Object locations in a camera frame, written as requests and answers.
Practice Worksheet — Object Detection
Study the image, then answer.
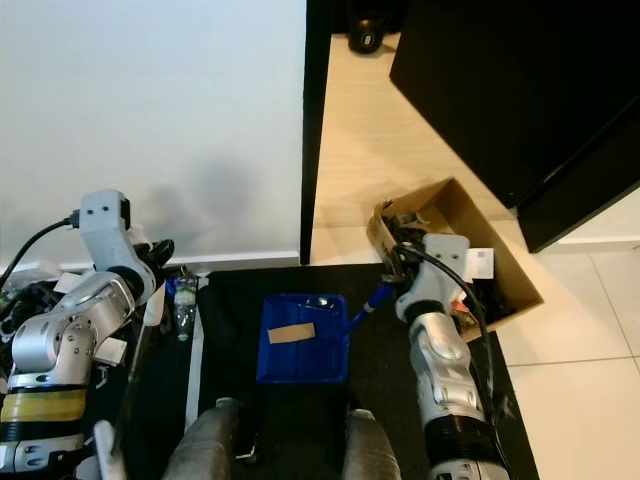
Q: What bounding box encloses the black broom stick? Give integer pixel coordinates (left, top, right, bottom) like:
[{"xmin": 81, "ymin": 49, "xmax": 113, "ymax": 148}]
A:
[{"xmin": 108, "ymin": 300, "xmax": 164, "ymax": 456}]

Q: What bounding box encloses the blue plastic dustpan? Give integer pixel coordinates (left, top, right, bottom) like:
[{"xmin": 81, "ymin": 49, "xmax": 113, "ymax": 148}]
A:
[{"xmin": 256, "ymin": 280, "xmax": 396, "ymax": 384}]

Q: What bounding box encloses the black floor mat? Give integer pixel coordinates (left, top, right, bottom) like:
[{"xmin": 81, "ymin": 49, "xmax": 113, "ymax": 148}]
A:
[{"xmin": 0, "ymin": 265, "xmax": 541, "ymax": 480}]

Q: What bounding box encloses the clear plastic bottle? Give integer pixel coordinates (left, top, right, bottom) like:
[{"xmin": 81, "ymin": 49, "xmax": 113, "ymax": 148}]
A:
[{"xmin": 172, "ymin": 275, "xmax": 199, "ymax": 343}]

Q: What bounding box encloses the open brown cardboard box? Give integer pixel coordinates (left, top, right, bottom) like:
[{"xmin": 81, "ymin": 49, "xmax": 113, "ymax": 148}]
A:
[{"xmin": 365, "ymin": 178, "xmax": 544, "ymax": 336}]

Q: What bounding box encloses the white paper scrap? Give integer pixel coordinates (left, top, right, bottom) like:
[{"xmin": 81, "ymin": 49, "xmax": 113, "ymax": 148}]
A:
[{"xmin": 58, "ymin": 272, "xmax": 89, "ymax": 295}]

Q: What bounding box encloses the pile of mixed scraps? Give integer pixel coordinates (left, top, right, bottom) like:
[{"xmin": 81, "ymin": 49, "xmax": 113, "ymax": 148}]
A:
[{"xmin": 0, "ymin": 270, "xmax": 83, "ymax": 346}]

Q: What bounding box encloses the grey right robot leg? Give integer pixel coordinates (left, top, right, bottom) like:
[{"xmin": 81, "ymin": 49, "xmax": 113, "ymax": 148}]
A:
[{"xmin": 342, "ymin": 408, "xmax": 406, "ymax": 480}]

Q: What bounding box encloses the grey robot leg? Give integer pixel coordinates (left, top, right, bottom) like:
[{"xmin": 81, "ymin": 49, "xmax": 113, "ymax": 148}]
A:
[
  {"xmin": 342, "ymin": 408, "xmax": 406, "ymax": 480},
  {"xmin": 160, "ymin": 398, "xmax": 241, "ymax": 480}
]

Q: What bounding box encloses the grey left robot leg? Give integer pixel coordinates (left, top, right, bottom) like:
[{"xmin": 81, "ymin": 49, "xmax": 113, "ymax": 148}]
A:
[{"xmin": 160, "ymin": 398, "xmax": 241, "ymax": 480}]

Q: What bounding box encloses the black cabinet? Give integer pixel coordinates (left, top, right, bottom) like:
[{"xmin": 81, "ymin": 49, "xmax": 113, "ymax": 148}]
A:
[{"xmin": 390, "ymin": 0, "xmax": 640, "ymax": 253}]

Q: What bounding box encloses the black chair wheel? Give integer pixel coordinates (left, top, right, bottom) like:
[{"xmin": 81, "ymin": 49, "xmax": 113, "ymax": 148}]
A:
[{"xmin": 345, "ymin": 0, "xmax": 391, "ymax": 56}]

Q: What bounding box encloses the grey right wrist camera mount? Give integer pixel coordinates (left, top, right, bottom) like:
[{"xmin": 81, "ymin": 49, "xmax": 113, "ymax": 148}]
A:
[{"xmin": 400, "ymin": 233, "xmax": 473, "ymax": 306}]

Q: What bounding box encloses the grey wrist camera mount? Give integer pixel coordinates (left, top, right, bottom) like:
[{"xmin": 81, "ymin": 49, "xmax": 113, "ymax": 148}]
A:
[
  {"xmin": 78, "ymin": 190, "xmax": 153, "ymax": 301},
  {"xmin": 400, "ymin": 233, "xmax": 473, "ymax": 306}
]

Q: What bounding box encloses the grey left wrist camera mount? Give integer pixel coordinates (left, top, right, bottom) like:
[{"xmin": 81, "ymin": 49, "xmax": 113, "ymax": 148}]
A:
[{"xmin": 78, "ymin": 190, "xmax": 153, "ymax": 301}]

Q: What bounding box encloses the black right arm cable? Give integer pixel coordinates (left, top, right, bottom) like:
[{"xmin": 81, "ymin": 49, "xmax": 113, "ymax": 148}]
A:
[{"xmin": 410, "ymin": 245, "xmax": 501, "ymax": 421}]

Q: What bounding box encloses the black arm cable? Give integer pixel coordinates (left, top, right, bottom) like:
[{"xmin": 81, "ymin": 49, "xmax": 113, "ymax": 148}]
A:
[
  {"xmin": 5, "ymin": 215, "xmax": 83, "ymax": 286},
  {"xmin": 410, "ymin": 245, "xmax": 501, "ymax": 421}
]

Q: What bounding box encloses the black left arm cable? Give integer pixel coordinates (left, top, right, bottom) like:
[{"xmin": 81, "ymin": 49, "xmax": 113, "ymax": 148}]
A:
[{"xmin": 5, "ymin": 215, "xmax": 83, "ymax": 286}]

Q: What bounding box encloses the black door frame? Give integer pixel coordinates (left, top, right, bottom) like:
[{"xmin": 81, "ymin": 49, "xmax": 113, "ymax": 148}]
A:
[{"xmin": 300, "ymin": 0, "xmax": 336, "ymax": 266}]

